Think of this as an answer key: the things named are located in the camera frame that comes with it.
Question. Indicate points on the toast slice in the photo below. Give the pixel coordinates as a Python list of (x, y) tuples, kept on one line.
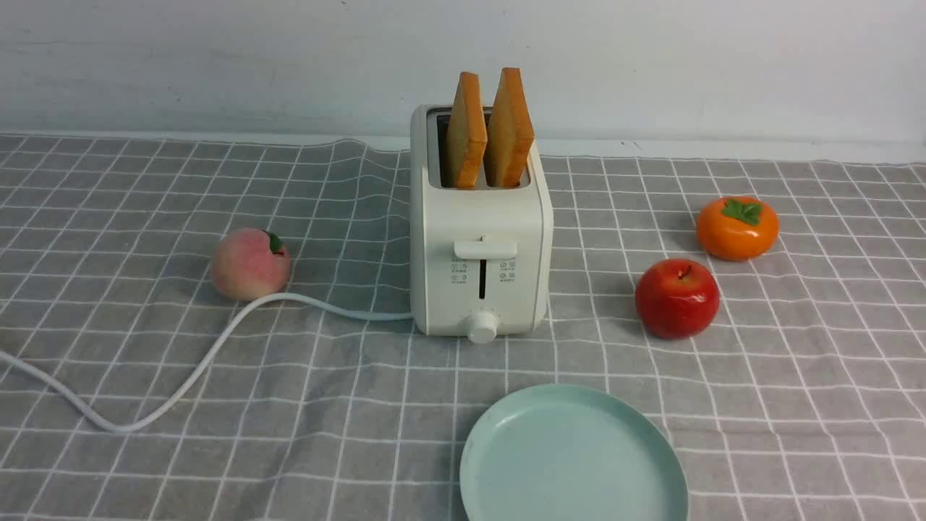
[(510, 132), (466, 136)]

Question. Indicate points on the white two-slot toaster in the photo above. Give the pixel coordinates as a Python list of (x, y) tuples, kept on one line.
[(479, 260)]

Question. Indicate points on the light green plate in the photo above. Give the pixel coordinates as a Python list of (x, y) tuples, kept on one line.
[(567, 452)]

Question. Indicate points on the pink peach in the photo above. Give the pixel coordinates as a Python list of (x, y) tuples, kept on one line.
[(250, 263)]

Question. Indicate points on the red apple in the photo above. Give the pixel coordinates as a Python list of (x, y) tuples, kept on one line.
[(677, 298)]

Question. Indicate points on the orange persimmon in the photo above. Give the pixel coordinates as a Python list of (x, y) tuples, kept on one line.
[(737, 228)]

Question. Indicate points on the grey checked tablecloth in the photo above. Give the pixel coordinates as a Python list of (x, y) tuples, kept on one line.
[(803, 400)]

